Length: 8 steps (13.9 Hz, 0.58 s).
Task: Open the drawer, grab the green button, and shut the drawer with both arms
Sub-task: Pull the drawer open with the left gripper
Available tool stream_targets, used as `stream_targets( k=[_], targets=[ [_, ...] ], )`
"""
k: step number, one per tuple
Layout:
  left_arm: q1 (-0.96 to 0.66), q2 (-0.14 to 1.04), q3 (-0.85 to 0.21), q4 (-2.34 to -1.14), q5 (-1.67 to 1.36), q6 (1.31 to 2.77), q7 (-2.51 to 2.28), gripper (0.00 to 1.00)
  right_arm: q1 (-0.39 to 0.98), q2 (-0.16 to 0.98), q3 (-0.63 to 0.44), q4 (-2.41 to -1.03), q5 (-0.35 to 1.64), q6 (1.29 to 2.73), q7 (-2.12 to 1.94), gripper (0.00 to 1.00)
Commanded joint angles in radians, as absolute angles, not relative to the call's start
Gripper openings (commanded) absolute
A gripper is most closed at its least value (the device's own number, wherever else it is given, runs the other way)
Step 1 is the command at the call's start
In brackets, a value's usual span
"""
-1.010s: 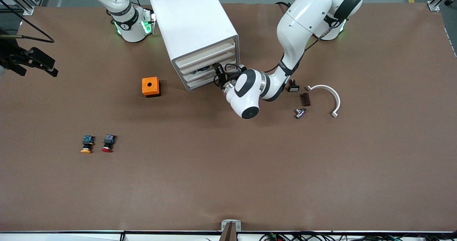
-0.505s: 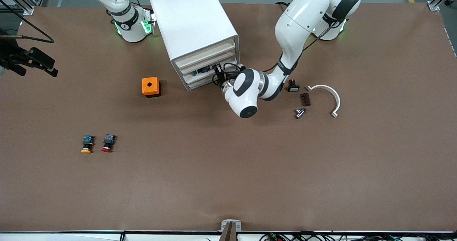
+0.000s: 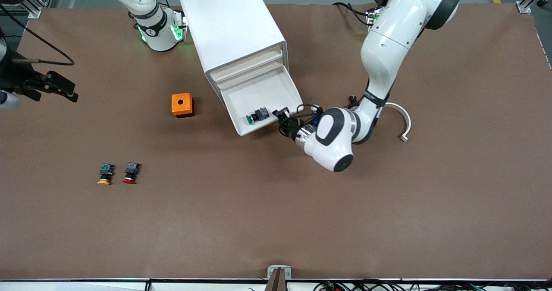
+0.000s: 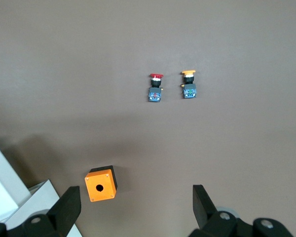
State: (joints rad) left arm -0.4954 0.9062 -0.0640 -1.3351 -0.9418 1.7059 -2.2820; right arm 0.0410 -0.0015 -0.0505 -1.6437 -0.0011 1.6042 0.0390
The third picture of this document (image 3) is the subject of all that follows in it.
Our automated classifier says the green push button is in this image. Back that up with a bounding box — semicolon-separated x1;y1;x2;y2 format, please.
246;108;270;125

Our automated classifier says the right arm base connector plate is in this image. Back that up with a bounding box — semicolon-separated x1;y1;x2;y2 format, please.
170;9;189;42

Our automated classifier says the yellow push button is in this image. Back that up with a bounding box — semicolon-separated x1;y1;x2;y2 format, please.
97;163;115;186

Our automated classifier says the orange button box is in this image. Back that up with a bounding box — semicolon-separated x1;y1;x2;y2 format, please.
171;93;194;118

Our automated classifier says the red push button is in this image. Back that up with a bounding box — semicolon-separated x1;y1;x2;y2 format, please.
122;162;141;185

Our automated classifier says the brown table cover mat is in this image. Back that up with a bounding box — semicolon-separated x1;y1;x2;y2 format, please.
0;2;552;281

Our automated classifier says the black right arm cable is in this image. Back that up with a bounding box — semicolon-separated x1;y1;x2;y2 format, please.
0;4;75;66

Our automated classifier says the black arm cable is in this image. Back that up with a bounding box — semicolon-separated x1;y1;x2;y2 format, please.
0;4;75;66
295;103;324;125

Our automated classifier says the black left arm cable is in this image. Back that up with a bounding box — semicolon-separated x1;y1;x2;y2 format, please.
295;103;324;125

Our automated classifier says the white curved bracket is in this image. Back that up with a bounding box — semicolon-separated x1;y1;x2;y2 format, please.
384;102;412;143

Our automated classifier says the black left base cable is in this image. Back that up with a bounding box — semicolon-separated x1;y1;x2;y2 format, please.
332;1;373;26

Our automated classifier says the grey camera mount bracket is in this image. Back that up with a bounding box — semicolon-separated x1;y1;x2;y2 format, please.
265;265;292;291

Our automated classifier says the tangled cable bundle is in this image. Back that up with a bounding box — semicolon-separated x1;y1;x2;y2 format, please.
313;279;552;291

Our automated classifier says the white table edge rail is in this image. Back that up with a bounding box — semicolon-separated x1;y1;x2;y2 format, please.
0;278;552;291

